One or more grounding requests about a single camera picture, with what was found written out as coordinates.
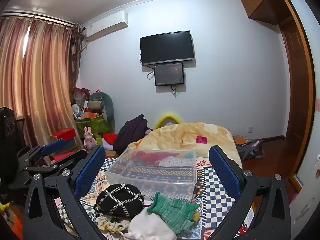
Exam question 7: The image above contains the patterned bed sheet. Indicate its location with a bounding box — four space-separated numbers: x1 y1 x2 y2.
54 155 256 240

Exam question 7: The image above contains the yellow printed blanket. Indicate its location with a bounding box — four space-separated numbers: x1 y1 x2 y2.
128 122 243 168

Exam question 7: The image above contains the purple backpack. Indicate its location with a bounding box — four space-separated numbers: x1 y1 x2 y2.
234 134 264 161

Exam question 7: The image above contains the yellow plush toy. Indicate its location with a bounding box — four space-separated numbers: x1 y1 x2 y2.
0 201 11 215

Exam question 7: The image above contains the yellow foam ring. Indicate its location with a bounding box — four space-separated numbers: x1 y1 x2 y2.
153 113 183 131

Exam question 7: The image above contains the dark purple jacket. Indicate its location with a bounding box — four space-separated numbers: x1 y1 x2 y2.
113 114 153 153

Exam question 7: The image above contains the dark patterned curtain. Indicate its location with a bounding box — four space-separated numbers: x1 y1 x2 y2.
70 23 84 92

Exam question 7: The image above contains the pink brown curtain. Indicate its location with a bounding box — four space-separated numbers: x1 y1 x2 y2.
0 15 81 155

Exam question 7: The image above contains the red knit cloth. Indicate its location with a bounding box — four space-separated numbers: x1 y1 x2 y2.
134 152 163 166

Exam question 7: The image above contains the pile of plastic bags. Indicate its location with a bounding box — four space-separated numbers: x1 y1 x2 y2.
72 87 91 107

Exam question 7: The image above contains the green cardboard box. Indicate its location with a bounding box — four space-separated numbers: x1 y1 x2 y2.
76 114 112 137

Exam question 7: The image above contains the pale patterned cloth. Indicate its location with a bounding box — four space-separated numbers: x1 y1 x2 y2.
159 154 192 167

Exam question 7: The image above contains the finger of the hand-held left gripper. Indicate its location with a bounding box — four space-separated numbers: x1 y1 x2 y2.
24 149 87 180
16 139 68 167

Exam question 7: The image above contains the white air conditioner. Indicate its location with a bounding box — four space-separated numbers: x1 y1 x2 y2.
83 11 129 43

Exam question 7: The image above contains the grey green plush toy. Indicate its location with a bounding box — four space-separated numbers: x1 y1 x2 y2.
88 92 115 123

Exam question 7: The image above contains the black wall television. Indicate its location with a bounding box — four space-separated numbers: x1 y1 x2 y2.
139 30 196 66

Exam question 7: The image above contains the wooden door frame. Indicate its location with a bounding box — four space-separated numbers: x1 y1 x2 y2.
274 0 316 195

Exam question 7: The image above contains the white door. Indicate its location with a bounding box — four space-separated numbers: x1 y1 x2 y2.
287 0 320 233

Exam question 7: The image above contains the yellow white braided scarf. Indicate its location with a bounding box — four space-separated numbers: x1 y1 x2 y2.
97 214 131 233

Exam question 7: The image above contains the pink rabbit toy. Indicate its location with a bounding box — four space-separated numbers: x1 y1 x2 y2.
83 127 97 153

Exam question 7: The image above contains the clear plastic storage box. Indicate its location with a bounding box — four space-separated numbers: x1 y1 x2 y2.
105 148 198 198

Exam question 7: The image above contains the black knit hat with chains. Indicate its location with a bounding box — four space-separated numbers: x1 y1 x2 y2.
94 183 146 218

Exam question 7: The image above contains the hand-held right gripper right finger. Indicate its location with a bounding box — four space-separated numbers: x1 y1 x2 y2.
209 145 292 240

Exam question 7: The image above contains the green knit garment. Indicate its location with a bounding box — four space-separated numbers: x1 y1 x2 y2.
147 192 201 235

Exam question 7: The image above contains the red flat box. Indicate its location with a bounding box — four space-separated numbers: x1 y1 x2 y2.
49 127 77 141

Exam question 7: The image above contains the white curtain rail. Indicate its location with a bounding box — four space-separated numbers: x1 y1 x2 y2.
0 9 76 27

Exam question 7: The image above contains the wooden overhead cabinet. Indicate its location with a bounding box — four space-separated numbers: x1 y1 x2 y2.
239 0 292 26

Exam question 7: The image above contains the white soft hat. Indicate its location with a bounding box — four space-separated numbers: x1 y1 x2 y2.
127 207 177 240

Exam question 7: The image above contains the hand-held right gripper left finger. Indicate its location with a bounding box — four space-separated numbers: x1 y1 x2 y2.
22 145 107 240

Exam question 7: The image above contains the small black monitor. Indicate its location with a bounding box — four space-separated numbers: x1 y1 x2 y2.
153 63 185 87

